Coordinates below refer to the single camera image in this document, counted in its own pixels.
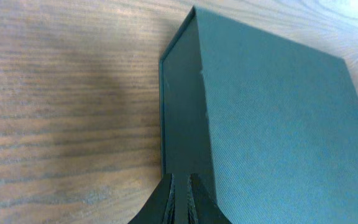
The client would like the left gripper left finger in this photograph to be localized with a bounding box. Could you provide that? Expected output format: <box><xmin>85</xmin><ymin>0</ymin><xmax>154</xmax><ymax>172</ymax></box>
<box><xmin>129</xmin><ymin>174</ymin><xmax>175</xmax><ymax>224</ymax></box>

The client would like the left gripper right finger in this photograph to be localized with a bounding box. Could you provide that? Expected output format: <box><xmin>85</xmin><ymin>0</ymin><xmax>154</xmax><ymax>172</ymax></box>
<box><xmin>187</xmin><ymin>174</ymin><xmax>231</xmax><ymax>224</ymax></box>

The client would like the dark green box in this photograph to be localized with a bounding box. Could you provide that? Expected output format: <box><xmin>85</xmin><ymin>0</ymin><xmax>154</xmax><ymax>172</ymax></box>
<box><xmin>159</xmin><ymin>7</ymin><xmax>358</xmax><ymax>223</ymax></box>

